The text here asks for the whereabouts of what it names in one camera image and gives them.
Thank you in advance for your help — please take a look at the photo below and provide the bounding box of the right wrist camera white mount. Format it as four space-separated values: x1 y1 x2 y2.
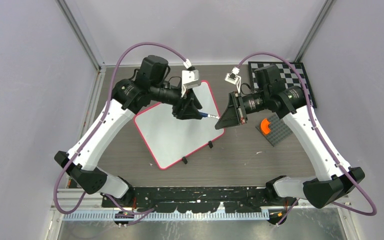
224 66 242 93

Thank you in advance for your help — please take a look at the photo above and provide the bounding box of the white slotted cable duct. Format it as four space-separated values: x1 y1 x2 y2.
63 209 270 222

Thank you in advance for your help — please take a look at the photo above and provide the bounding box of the white marker blue cap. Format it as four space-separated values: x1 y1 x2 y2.
200 112 220 119

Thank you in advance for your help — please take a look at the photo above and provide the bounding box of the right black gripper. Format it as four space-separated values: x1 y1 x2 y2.
215 89 269 130

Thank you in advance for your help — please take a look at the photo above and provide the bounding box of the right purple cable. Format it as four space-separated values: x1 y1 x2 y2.
235 51 378 227

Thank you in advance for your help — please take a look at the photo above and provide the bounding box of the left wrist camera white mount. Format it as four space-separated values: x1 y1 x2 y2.
181 69 201 98

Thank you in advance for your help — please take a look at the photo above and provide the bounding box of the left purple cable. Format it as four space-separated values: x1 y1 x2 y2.
52 42 194 227

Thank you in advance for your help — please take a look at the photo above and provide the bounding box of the orange curved block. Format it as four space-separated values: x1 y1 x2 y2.
259 118 271 136

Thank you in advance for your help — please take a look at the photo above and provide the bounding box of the black board stop left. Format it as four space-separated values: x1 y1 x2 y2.
181 157 188 165

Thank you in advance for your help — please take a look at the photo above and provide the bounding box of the aluminium frame rail front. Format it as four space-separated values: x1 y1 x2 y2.
57 188 103 211

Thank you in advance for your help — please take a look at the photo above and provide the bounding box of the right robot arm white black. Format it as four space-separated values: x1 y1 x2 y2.
215 64 365 209

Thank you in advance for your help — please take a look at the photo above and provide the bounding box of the grey lego baseplate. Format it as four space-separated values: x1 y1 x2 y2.
255 114 293 147

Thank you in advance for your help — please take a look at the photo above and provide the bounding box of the black white checkerboard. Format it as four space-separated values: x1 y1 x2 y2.
247 61 317 109

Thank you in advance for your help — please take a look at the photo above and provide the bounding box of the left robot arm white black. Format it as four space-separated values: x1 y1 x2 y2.
54 55 202 207

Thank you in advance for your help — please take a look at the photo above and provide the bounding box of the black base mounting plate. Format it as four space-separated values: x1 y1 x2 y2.
101 186 295 214

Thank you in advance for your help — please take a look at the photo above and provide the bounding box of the white whiteboard pink rim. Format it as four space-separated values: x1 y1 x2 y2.
132 80 226 171

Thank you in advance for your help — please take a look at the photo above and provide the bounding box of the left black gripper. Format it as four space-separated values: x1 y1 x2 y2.
150 81 203 119

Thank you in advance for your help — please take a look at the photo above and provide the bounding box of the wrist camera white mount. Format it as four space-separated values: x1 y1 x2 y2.
224 66 242 93
181 69 201 98

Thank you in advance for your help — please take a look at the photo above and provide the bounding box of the purple cable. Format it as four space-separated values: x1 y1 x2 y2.
235 51 378 227
52 42 194 227

